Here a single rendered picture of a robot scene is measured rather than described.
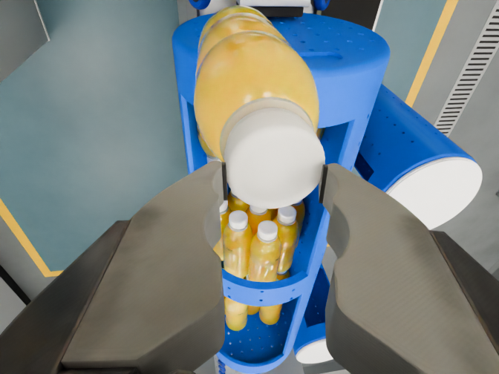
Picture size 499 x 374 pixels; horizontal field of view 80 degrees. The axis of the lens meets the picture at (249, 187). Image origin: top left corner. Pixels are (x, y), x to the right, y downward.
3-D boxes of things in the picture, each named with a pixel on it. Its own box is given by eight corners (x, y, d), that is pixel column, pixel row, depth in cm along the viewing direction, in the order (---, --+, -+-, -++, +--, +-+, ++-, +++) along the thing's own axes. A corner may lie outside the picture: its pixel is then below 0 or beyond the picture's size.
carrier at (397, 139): (317, 29, 131) (276, 83, 144) (448, 135, 66) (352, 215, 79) (358, 65, 145) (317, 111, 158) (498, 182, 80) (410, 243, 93)
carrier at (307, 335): (300, 225, 218) (300, 197, 199) (349, 353, 154) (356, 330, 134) (261, 233, 217) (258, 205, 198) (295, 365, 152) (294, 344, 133)
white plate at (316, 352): (349, 355, 152) (348, 353, 153) (356, 334, 134) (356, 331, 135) (296, 367, 151) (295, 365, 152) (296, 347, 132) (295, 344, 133)
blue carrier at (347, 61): (203, 292, 106) (212, 384, 85) (171, 8, 48) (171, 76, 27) (281, 280, 110) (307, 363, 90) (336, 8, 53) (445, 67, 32)
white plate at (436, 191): (451, 139, 66) (447, 136, 66) (356, 218, 78) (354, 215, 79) (500, 185, 79) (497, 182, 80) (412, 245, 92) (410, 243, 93)
